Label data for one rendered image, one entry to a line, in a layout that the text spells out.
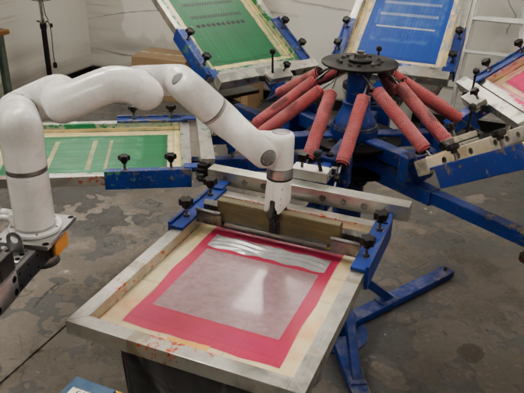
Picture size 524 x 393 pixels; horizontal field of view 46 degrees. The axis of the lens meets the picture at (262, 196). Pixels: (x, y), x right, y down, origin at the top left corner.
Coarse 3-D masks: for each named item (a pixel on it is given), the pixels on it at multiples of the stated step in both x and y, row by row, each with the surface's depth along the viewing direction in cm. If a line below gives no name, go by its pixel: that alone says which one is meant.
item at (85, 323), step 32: (192, 224) 188; (352, 224) 190; (160, 256) 173; (128, 288) 160; (352, 288) 158; (96, 320) 144; (128, 352) 140; (160, 352) 136; (192, 352) 135; (320, 352) 136; (256, 384) 128; (288, 384) 127
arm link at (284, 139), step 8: (272, 136) 168; (280, 136) 168; (288, 136) 168; (280, 144) 168; (288, 144) 168; (280, 152) 169; (288, 152) 170; (280, 160) 170; (288, 160) 171; (272, 168) 172; (280, 168) 171; (288, 168) 172
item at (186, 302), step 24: (264, 240) 186; (192, 264) 173; (216, 264) 173; (240, 264) 174; (168, 288) 163; (192, 288) 163; (216, 288) 163; (144, 312) 153; (168, 312) 153; (192, 312) 153; (216, 312) 154; (192, 336) 145
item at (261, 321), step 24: (264, 264) 174; (336, 264) 175; (240, 288) 163; (264, 288) 164; (288, 288) 164; (312, 288) 164; (240, 312) 154; (264, 312) 154; (288, 312) 154; (216, 336) 145; (240, 336) 146; (264, 336) 146; (288, 336) 146; (264, 360) 138
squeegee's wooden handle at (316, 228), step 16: (224, 208) 186; (240, 208) 184; (256, 208) 182; (240, 224) 186; (256, 224) 184; (288, 224) 180; (304, 224) 178; (320, 224) 176; (336, 224) 174; (320, 240) 178
